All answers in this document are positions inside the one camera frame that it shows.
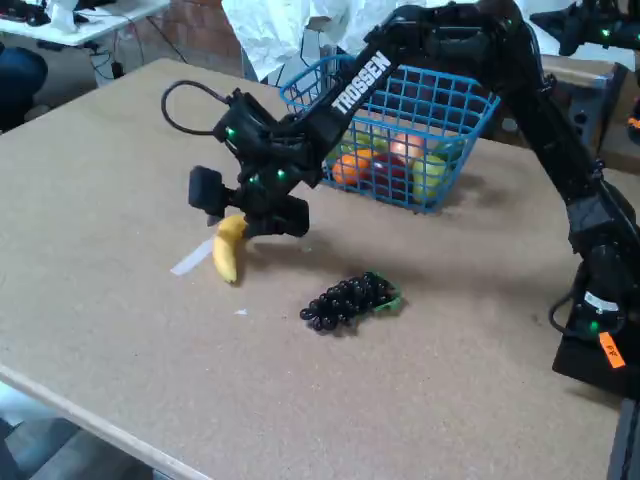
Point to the yellow toy banana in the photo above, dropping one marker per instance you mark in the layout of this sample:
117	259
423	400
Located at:
226	260

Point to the long white tape strip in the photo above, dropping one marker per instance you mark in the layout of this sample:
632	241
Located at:
190	261

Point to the small white tape piece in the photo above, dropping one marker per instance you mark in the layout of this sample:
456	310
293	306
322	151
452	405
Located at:
240	312

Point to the toy orange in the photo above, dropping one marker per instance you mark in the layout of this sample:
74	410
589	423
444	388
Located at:
350	170

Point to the black toy grapes bunch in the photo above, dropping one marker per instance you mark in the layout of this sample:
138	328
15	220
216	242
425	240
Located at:
345	302

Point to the round green toy fruit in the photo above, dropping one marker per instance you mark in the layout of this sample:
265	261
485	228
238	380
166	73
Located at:
362	141

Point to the red toy pomegranate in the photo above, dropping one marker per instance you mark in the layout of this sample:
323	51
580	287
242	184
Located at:
390	175

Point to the pink toy peach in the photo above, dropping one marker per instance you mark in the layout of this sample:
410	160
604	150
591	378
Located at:
407	146

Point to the light green toy pear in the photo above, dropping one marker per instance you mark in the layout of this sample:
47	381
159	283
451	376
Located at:
430	177

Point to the dark green toy vegetable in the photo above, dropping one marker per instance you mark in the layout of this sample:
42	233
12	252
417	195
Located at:
448	150

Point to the white crumpled cloth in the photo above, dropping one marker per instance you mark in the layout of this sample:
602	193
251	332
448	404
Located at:
270	30

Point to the white folding table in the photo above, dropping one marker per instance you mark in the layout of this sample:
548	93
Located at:
100	22

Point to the person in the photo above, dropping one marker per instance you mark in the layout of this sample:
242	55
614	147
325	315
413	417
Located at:
20	80

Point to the crumpled white paper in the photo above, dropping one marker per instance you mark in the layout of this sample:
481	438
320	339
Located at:
62	17

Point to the small orange object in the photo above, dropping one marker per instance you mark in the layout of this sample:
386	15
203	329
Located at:
635	122

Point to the small black camera box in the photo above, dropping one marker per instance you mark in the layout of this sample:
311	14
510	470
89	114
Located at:
205	190

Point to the grey post with outlets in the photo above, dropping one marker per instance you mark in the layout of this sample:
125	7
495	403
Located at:
600	115

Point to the dark grey frame post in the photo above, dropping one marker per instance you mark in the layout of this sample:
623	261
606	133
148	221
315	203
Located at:
627	445

